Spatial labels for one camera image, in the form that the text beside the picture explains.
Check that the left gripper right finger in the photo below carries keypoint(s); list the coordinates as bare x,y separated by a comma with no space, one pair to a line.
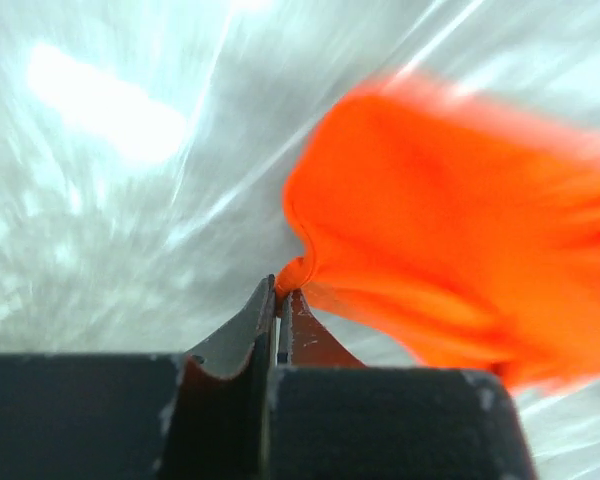
304,341

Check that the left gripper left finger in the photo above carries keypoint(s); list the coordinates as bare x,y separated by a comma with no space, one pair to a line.
241,347

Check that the orange t shirt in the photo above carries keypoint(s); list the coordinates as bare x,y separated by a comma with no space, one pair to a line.
463,228

